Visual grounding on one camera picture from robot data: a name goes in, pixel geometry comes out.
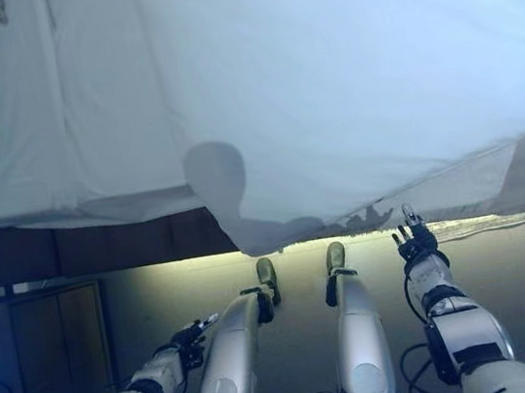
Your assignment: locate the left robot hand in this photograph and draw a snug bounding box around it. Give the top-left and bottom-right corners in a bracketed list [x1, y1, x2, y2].
[170, 312, 228, 371]

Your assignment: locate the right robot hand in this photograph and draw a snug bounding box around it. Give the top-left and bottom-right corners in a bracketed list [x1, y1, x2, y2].
[387, 200, 442, 264]

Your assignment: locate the white duvet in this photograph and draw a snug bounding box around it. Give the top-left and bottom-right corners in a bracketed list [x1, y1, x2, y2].
[137, 0, 525, 269]

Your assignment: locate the left silver robot leg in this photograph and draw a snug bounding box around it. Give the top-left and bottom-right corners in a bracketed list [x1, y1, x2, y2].
[177, 255, 297, 393]

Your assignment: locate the silver robot leg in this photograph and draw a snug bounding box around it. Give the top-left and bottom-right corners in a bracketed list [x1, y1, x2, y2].
[177, 255, 297, 393]
[316, 235, 400, 393]

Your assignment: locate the right silver robot leg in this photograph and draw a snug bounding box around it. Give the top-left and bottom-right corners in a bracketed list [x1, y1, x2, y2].
[316, 235, 400, 393]

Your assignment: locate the white fitted mattress sheet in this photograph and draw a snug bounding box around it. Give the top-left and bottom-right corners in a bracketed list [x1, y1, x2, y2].
[0, 0, 210, 243]

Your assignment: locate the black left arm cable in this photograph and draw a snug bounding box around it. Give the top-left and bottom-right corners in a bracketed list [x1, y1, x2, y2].
[153, 339, 213, 393]

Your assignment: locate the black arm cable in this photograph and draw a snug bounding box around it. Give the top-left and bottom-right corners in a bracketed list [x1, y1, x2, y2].
[153, 339, 213, 393]
[388, 274, 450, 393]

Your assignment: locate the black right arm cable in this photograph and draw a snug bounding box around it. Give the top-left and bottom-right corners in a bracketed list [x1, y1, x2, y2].
[388, 274, 450, 393]

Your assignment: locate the brown upholstered bed frame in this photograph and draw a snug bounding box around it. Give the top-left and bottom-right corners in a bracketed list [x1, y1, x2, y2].
[0, 188, 247, 289]

